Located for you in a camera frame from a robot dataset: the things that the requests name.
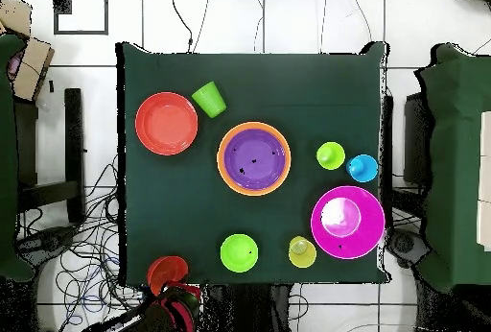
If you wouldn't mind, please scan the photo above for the small orange bowl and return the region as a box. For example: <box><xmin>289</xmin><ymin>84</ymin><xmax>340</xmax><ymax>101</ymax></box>
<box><xmin>146</xmin><ymin>255</ymin><xmax>190</xmax><ymax>297</ymax></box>

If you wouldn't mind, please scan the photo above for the small green bowl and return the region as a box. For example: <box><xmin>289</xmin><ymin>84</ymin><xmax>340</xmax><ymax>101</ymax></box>
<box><xmin>220</xmin><ymin>233</ymin><xmax>260</xmax><ymax>274</ymax></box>

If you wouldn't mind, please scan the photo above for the large orange bowl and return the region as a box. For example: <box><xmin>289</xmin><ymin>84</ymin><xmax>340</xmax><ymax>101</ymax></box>
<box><xmin>216</xmin><ymin>121</ymin><xmax>292</xmax><ymax>198</ymax></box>

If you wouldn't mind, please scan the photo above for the purple bowl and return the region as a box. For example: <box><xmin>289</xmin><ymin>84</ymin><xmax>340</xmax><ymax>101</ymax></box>
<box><xmin>222</xmin><ymin>128</ymin><xmax>288</xmax><ymax>191</ymax></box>

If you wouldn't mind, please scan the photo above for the yellow cup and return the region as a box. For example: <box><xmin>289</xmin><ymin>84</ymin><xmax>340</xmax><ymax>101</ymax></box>
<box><xmin>288</xmin><ymin>235</ymin><xmax>318</xmax><ymax>270</ymax></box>

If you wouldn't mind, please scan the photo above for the black stand base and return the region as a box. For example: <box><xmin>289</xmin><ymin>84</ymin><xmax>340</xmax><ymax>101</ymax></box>
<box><xmin>386</xmin><ymin>227</ymin><xmax>431</xmax><ymax>270</ymax></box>
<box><xmin>14</xmin><ymin>224</ymin><xmax>80</xmax><ymax>266</ymax></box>

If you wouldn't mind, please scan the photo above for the wide red-orange bowl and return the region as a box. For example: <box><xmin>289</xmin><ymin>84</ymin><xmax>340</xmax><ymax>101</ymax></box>
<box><xmin>134</xmin><ymin>91</ymin><xmax>199</xmax><ymax>156</ymax></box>

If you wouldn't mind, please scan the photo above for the large pink bowl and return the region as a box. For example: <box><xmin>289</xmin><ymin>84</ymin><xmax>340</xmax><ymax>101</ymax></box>
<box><xmin>310</xmin><ymin>184</ymin><xmax>386</xmax><ymax>261</ymax></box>

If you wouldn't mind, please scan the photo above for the lime green cup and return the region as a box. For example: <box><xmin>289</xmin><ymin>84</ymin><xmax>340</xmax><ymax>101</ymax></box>
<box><xmin>316</xmin><ymin>140</ymin><xmax>347</xmax><ymax>171</ymax></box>

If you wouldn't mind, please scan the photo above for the blue cup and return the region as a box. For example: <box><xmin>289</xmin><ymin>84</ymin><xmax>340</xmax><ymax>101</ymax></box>
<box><xmin>345</xmin><ymin>154</ymin><xmax>380</xmax><ymax>184</ymax></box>

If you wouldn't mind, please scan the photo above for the dark green tablecloth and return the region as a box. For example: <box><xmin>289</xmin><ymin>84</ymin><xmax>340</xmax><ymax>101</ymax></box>
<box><xmin>115</xmin><ymin>41</ymin><xmax>389</xmax><ymax>287</ymax></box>

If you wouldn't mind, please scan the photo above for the green cloth covered table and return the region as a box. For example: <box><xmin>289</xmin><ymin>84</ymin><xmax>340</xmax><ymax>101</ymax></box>
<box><xmin>414</xmin><ymin>42</ymin><xmax>491</xmax><ymax>296</ymax></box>
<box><xmin>0</xmin><ymin>33</ymin><xmax>36</xmax><ymax>284</ymax></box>

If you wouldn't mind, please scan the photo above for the cardboard box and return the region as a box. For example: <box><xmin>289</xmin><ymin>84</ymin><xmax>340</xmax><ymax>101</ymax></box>
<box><xmin>0</xmin><ymin>0</ymin><xmax>33</xmax><ymax>38</ymax></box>
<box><xmin>11</xmin><ymin>36</ymin><xmax>56</xmax><ymax>102</ymax></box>

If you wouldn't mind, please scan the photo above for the white box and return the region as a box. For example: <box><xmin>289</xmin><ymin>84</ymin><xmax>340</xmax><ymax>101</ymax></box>
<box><xmin>476</xmin><ymin>110</ymin><xmax>491</xmax><ymax>252</ymax></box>

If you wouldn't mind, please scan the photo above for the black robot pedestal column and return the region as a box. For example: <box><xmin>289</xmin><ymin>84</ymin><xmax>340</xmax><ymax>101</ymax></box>
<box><xmin>201</xmin><ymin>283</ymin><xmax>292</xmax><ymax>332</ymax></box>

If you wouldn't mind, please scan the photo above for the black chair frame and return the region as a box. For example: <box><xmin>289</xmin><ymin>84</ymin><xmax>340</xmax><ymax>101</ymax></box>
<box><xmin>13</xmin><ymin>86</ymin><xmax>86</xmax><ymax>225</ymax></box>

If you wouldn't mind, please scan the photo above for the black cable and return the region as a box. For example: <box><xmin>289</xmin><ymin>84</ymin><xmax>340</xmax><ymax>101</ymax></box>
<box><xmin>167</xmin><ymin>0</ymin><xmax>194</xmax><ymax>54</ymax></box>

